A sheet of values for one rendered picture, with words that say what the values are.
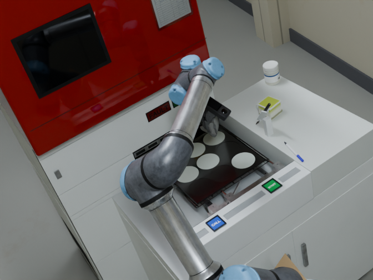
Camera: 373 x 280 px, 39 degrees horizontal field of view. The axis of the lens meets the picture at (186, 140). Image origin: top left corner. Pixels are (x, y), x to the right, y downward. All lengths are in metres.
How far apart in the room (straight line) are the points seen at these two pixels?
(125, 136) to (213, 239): 0.64
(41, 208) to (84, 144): 1.69
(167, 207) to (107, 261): 1.04
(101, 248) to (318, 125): 1.12
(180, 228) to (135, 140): 0.76
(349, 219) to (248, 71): 2.31
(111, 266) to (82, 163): 0.62
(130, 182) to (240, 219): 0.50
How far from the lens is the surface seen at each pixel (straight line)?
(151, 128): 2.27
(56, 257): 3.42
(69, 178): 2.21
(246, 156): 2.22
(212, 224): 1.89
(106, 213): 2.39
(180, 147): 1.49
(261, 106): 2.25
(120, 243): 2.54
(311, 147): 2.11
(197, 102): 1.61
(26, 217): 3.80
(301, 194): 2.05
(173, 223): 1.58
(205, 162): 2.23
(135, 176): 1.54
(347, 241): 2.49
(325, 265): 2.47
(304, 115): 2.28
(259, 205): 1.92
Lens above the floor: 2.35
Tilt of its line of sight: 38 degrees down
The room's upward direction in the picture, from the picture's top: 17 degrees counter-clockwise
